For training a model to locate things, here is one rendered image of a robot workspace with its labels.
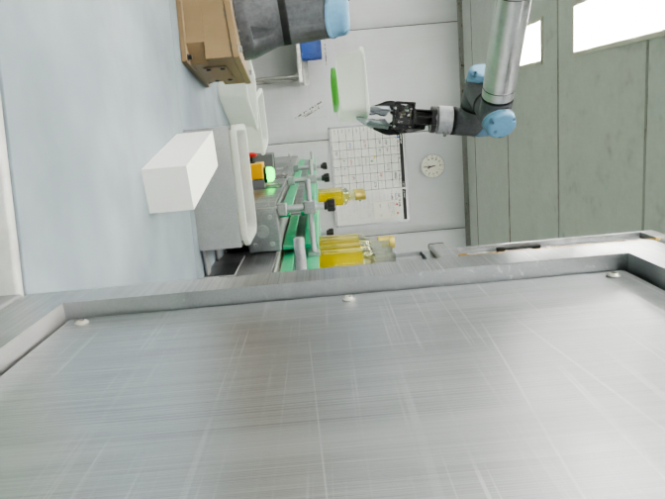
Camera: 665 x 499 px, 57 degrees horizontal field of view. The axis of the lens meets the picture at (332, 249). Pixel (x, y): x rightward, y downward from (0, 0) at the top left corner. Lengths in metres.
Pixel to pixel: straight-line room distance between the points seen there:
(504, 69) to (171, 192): 0.87
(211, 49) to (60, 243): 0.67
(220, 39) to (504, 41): 0.61
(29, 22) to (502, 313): 0.45
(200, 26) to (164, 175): 0.43
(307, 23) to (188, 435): 1.08
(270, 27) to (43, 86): 0.73
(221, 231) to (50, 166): 0.58
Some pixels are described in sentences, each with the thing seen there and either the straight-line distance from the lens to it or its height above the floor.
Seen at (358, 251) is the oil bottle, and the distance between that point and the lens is 1.41.
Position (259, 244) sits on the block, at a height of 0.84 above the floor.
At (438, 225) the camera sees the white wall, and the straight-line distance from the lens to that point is 7.54.
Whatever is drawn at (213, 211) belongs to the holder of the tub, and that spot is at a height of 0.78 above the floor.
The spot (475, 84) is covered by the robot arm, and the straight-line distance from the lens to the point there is 1.62.
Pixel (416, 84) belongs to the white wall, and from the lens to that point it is 7.37.
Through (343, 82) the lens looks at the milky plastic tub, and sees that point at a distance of 1.61.
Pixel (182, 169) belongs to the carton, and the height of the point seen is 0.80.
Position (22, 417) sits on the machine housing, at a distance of 0.32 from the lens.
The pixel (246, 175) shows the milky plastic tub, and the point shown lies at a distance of 1.27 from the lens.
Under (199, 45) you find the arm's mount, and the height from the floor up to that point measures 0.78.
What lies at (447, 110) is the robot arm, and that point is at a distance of 1.68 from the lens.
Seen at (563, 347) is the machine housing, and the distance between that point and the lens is 0.33.
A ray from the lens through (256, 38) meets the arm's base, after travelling 1.27.
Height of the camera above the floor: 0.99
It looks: level
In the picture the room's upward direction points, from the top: 85 degrees clockwise
